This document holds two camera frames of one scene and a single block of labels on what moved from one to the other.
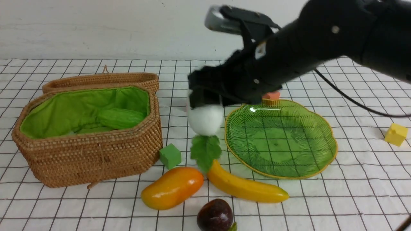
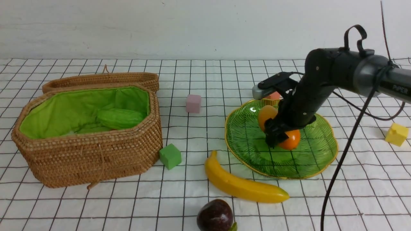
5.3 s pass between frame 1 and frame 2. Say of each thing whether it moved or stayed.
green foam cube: stayed
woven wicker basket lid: stayed
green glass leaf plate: stayed
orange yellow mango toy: moved
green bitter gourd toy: stayed
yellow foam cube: stayed
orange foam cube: stayed
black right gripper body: moved
